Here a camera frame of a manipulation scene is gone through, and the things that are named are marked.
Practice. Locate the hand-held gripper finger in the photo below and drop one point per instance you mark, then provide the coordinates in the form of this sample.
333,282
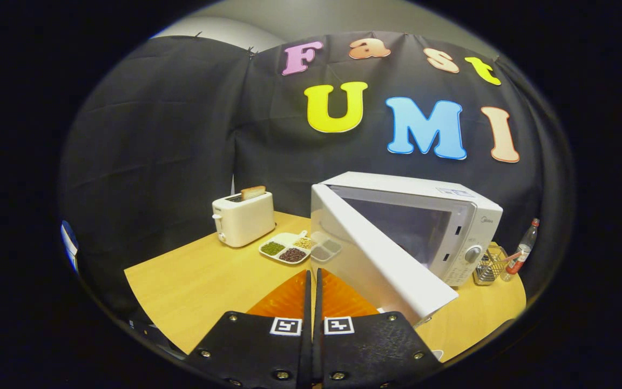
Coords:
318,351
306,351

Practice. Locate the white slotted tray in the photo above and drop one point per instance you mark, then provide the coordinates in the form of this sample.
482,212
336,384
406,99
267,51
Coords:
437,354

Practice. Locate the clear bottle with red label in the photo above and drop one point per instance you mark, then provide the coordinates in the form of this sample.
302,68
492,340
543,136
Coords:
521,254

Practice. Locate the black backdrop cloth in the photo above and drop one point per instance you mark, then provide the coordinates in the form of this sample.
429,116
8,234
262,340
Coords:
181,135

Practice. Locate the toast slice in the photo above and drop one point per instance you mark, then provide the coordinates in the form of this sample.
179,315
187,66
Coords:
253,193

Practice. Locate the white bread toaster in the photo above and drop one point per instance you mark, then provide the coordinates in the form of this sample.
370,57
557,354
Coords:
246,221

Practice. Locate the white divided dish with beans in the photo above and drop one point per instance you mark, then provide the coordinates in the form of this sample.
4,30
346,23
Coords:
284,240

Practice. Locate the pink striped stick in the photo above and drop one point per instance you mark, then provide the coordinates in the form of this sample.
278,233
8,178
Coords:
511,256

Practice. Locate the white toaster oven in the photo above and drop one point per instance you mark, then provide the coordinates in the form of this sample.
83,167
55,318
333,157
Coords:
397,265

